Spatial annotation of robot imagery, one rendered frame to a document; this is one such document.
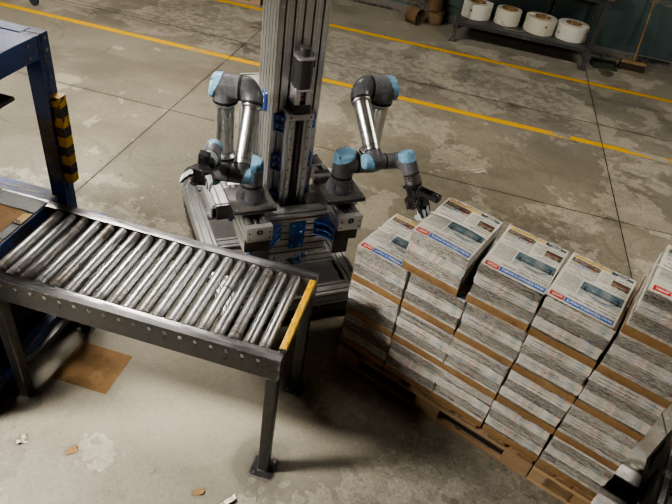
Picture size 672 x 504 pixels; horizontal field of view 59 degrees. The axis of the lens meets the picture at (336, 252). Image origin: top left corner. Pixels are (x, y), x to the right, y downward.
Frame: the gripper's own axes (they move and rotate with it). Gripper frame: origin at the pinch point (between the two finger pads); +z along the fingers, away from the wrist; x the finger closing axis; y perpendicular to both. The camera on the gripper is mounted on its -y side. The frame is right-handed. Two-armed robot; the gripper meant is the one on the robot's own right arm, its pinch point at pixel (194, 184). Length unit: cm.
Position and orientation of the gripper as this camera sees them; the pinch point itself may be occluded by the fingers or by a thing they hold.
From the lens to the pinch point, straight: 241.6
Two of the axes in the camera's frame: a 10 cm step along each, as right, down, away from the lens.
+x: -9.6, -2.6, -1.1
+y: -2.7, 7.4, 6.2
